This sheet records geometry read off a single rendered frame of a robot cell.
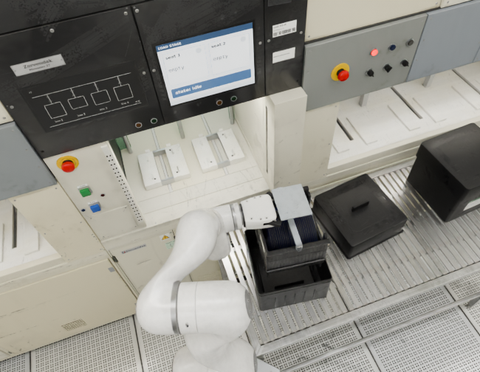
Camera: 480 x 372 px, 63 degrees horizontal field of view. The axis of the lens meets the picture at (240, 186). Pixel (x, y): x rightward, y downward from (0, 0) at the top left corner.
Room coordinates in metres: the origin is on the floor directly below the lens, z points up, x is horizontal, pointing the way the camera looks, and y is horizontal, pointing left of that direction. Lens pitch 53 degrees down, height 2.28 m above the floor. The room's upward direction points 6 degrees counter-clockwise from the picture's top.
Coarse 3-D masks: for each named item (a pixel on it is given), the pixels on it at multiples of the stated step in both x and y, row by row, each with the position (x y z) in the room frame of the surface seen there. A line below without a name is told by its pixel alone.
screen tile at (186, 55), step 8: (192, 48) 0.98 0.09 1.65; (168, 56) 0.97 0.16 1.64; (176, 56) 0.97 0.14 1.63; (184, 56) 0.98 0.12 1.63; (192, 56) 0.98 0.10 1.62; (200, 56) 0.99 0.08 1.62; (168, 64) 0.97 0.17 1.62; (176, 64) 0.97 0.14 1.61; (200, 64) 0.99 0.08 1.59; (176, 72) 0.97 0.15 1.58; (184, 72) 0.97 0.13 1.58; (192, 72) 0.98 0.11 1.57; (200, 72) 0.99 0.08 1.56; (208, 72) 0.99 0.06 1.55; (168, 80) 0.96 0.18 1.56; (176, 80) 0.97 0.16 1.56; (184, 80) 0.97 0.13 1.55
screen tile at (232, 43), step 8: (224, 40) 1.01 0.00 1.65; (232, 40) 1.01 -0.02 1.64; (248, 40) 1.03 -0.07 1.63; (216, 48) 1.00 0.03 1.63; (224, 48) 1.01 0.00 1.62; (232, 48) 1.01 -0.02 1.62; (240, 48) 1.02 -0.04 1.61; (248, 48) 1.03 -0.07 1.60; (240, 56) 1.02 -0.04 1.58; (248, 56) 1.03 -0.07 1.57; (216, 64) 1.00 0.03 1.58; (224, 64) 1.01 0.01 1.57; (232, 64) 1.01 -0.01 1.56; (240, 64) 1.02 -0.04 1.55; (248, 64) 1.03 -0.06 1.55; (216, 72) 1.00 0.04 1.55
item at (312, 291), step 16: (256, 240) 0.81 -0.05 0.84; (256, 256) 0.77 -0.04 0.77; (256, 272) 0.69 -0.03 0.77; (288, 272) 0.68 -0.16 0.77; (304, 272) 0.67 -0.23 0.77; (320, 272) 0.65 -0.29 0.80; (256, 288) 0.57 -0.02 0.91; (272, 288) 0.62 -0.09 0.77; (288, 288) 0.55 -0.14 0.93; (304, 288) 0.55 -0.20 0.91; (320, 288) 0.56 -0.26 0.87; (272, 304) 0.54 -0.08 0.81; (288, 304) 0.54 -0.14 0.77
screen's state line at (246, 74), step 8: (240, 72) 1.02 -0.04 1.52; (248, 72) 1.02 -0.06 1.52; (208, 80) 0.99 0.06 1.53; (216, 80) 1.00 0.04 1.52; (224, 80) 1.01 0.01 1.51; (232, 80) 1.01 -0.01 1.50; (184, 88) 0.97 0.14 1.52; (192, 88) 0.98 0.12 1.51; (200, 88) 0.98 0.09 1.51; (208, 88) 0.99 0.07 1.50; (176, 96) 0.97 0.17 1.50
